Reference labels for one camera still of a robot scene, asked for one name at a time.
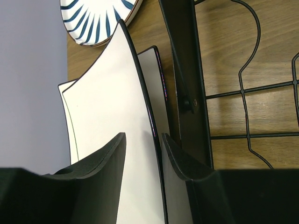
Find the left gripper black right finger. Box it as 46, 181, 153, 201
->
162, 133, 299, 224

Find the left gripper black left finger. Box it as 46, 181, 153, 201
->
0, 133, 126, 224

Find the large white black-rimmed plate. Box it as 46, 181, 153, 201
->
58, 45, 170, 164

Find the white blue striped plate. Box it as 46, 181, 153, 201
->
60, 0, 142, 47

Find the black wire dish rack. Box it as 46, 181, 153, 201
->
160, 0, 299, 169

